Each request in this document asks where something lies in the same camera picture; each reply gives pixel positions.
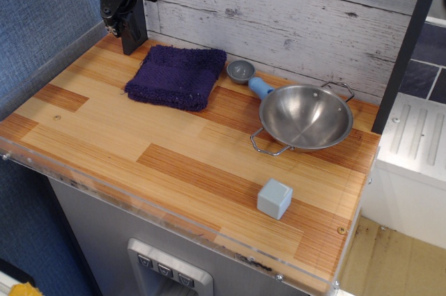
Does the purple towel napkin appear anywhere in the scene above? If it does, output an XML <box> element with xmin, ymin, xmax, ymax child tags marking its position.
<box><xmin>125</xmin><ymin>45</ymin><xmax>227</xmax><ymax>111</ymax></box>

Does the grey blue measuring scoop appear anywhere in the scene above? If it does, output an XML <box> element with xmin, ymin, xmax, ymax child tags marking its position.
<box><xmin>226</xmin><ymin>60</ymin><xmax>274</xmax><ymax>100</ymax></box>

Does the clear acrylic table edge guard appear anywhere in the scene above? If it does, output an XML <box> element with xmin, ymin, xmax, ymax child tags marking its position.
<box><xmin>1</xmin><ymin>139</ymin><xmax>344</xmax><ymax>295</ymax></box>

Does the light grey cube block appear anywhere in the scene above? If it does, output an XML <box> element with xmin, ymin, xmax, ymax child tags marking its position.
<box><xmin>256</xmin><ymin>178</ymin><xmax>293</xmax><ymax>220</ymax></box>

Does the silver dispenser panel with buttons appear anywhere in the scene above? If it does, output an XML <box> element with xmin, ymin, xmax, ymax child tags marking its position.
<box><xmin>127</xmin><ymin>238</ymin><xmax>214</xmax><ymax>295</ymax></box>

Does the yellow object at corner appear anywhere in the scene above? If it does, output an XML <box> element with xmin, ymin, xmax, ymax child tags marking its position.
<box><xmin>8</xmin><ymin>283</ymin><xmax>43</xmax><ymax>296</ymax></box>

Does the white toy sink unit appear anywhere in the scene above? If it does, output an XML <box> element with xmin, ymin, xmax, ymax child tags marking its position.
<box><xmin>362</xmin><ymin>93</ymin><xmax>445</xmax><ymax>248</ymax></box>

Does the stainless steel two-handled bowl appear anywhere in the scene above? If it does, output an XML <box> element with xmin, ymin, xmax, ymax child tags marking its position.
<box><xmin>248</xmin><ymin>77</ymin><xmax>355</xmax><ymax>156</ymax></box>

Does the dark grey right post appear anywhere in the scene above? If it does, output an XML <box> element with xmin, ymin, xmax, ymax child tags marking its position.
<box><xmin>371</xmin><ymin>0</ymin><xmax>433</xmax><ymax>134</ymax></box>

